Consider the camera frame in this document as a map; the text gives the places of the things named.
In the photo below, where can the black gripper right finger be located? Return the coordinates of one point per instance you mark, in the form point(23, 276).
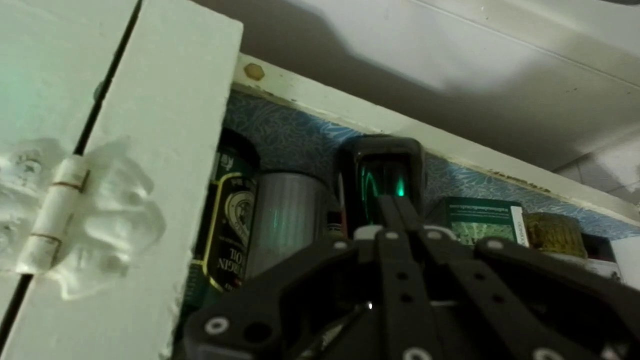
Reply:
point(521, 307)

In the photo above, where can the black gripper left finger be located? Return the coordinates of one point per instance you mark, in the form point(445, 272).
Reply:
point(301, 313)

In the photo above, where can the dark glass bottle black cap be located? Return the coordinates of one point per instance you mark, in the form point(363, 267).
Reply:
point(383, 166)

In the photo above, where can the cream closed cabinet door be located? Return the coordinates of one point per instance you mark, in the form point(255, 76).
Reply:
point(47, 80)

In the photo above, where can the yellowish glass jar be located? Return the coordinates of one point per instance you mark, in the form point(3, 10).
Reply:
point(556, 232)

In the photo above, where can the white ribbed plastic jar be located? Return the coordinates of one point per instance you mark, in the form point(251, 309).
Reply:
point(286, 220)

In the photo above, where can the green white carton box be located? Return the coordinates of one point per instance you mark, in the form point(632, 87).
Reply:
point(481, 220)

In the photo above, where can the white painted door hinge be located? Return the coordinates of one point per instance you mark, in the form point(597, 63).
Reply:
point(56, 210)

